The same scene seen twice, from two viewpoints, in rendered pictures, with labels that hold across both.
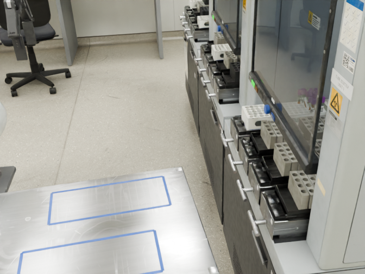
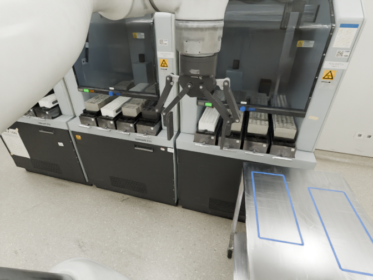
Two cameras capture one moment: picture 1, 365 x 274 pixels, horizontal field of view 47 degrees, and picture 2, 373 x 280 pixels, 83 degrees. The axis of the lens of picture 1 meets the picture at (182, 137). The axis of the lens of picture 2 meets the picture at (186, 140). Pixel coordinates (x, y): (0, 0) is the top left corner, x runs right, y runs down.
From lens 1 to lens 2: 1.40 m
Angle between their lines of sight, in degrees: 57
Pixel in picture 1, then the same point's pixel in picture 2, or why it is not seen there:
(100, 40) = not seen: outside the picture
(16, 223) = (302, 271)
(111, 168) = (48, 255)
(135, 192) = (267, 187)
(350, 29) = (344, 38)
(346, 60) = (340, 53)
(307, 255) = (303, 152)
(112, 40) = not seen: outside the picture
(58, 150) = not seen: outside the picture
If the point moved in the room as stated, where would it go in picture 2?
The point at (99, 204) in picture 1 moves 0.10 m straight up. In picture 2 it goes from (279, 208) to (286, 190)
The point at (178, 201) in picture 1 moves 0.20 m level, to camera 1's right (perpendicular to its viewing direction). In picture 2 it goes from (280, 171) to (280, 148)
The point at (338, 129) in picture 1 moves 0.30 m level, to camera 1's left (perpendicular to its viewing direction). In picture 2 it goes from (332, 85) to (346, 109)
